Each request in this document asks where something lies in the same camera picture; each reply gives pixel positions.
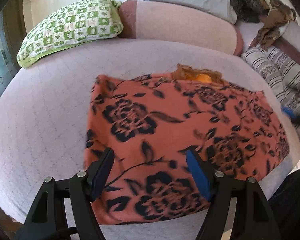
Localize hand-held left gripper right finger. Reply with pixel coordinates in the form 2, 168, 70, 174
186, 149, 282, 240

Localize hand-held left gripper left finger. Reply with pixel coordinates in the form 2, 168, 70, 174
15, 147, 115, 240

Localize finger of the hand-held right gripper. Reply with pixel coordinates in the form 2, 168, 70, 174
281, 106, 300, 125

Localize orange floral blouse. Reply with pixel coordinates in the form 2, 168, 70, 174
83, 64, 290, 225

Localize person's dark pants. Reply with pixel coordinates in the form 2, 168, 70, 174
267, 169, 300, 240

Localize pink quilted bedspread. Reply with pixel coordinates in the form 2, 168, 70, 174
0, 39, 300, 240

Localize brown ruffled cloth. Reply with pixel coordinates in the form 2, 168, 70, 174
257, 0, 297, 50

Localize dark furry garment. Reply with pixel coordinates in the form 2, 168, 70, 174
230, 0, 268, 23

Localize pink quilted bolster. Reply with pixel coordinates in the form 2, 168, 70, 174
119, 0, 244, 55

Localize green checkered pillow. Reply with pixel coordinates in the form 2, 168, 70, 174
16, 0, 124, 68

